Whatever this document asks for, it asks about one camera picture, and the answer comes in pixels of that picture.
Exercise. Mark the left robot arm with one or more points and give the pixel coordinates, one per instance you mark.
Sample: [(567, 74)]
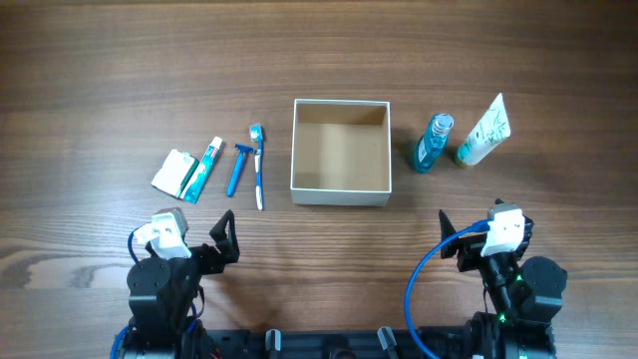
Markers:
[(164, 282)]

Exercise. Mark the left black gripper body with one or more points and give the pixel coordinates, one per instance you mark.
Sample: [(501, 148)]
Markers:
[(209, 256)]

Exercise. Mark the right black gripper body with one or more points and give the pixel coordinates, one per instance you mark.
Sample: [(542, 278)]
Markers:
[(466, 250)]

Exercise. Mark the blue disposable razor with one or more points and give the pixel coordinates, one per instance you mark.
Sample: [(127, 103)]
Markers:
[(243, 152)]

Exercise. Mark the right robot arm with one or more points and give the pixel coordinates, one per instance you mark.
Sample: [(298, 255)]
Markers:
[(525, 298)]

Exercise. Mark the blue mouthwash bottle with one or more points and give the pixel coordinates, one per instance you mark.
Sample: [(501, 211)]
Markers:
[(432, 143)]

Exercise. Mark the teal toothpaste tube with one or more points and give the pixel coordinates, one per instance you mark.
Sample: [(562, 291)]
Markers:
[(196, 183)]

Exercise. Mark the white cardboard box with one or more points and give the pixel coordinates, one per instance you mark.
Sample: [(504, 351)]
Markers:
[(341, 152)]

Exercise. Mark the green white soap box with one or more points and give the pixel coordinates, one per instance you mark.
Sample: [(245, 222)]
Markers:
[(175, 172)]

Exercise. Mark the blue white toothbrush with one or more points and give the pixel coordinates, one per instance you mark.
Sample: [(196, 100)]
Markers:
[(256, 135)]

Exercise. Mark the white floral lotion tube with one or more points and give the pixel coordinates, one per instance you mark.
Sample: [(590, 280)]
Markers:
[(491, 130)]

